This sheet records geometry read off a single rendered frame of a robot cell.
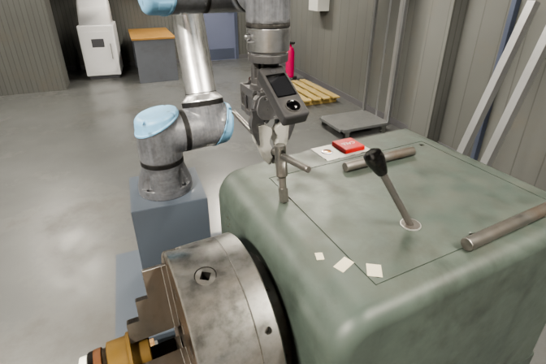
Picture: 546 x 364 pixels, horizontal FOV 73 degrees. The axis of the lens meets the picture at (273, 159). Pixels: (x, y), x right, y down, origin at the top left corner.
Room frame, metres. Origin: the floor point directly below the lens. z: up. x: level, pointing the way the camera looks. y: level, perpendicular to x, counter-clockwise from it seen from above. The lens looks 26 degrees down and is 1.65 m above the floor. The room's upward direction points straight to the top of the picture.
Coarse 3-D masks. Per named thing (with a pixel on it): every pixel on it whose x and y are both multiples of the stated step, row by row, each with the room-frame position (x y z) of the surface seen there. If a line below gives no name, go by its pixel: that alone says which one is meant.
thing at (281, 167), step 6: (276, 144) 0.62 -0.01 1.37; (282, 144) 0.62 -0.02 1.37; (276, 150) 0.61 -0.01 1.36; (282, 150) 0.61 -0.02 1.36; (276, 156) 0.61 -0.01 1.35; (276, 162) 0.61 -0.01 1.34; (282, 162) 0.60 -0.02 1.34; (276, 168) 0.61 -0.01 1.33; (282, 168) 0.60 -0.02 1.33; (276, 174) 0.61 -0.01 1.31; (282, 174) 0.60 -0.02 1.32; (282, 180) 0.60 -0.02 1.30; (282, 186) 0.60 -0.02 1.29; (282, 192) 0.60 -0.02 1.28; (282, 198) 0.59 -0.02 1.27
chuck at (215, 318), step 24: (216, 240) 0.52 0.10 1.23; (168, 264) 0.45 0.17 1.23; (192, 264) 0.45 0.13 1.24; (216, 264) 0.45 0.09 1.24; (192, 288) 0.40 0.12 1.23; (216, 288) 0.41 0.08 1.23; (240, 288) 0.41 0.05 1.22; (192, 312) 0.37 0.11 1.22; (216, 312) 0.38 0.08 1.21; (240, 312) 0.38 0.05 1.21; (192, 336) 0.34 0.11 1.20; (216, 336) 0.35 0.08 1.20; (240, 336) 0.36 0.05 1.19; (192, 360) 0.36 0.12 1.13; (216, 360) 0.33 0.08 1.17; (240, 360) 0.34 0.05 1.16
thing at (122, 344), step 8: (128, 336) 0.41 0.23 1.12; (112, 344) 0.39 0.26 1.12; (120, 344) 0.39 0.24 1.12; (128, 344) 0.39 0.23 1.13; (136, 344) 0.40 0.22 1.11; (144, 344) 0.40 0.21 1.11; (96, 352) 0.38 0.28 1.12; (104, 352) 0.39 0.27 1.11; (112, 352) 0.38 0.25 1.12; (120, 352) 0.38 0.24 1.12; (128, 352) 0.38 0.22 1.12; (136, 352) 0.39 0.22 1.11; (144, 352) 0.39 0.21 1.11; (88, 360) 0.37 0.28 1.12; (96, 360) 0.37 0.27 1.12; (104, 360) 0.37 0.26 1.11; (112, 360) 0.37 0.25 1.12; (120, 360) 0.37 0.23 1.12; (128, 360) 0.37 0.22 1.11; (136, 360) 0.38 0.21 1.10; (144, 360) 0.38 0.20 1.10
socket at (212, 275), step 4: (204, 268) 0.44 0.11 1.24; (208, 268) 0.44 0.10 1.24; (196, 272) 0.43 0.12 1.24; (200, 272) 0.43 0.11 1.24; (204, 272) 0.43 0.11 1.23; (208, 272) 0.43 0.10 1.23; (212, 272) 0.43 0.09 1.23; (196, 276) 0.43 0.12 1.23; (200, 276) 0.43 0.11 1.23; (204, 276) 0.44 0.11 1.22; (208, 276) 0.44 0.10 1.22; (212, 276) 0.43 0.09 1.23; (196, 280) 0.42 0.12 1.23; (200, 280) 0.42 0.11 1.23; (204, 280) 0.42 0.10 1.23; (208, 280) 0.42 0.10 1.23; (212, 280) 0.42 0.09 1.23; (204, 284) 0.41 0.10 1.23
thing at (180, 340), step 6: (180, 336) 0.46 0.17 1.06; (162, 342) 0.44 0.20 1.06; (168, 342) 0.45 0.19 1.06; (174, 342) 0.45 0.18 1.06; (180, 342) 0.45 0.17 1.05; (156, 348) 0.43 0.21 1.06; (162, 348) 0.44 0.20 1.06; (168, 348) 0.44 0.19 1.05; (174, 348) 0.44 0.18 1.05; (180, 348) 0.44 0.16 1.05; (186, 348) 0.44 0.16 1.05; (156, 354) 0.43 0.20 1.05; (162, 354) 0.43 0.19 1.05
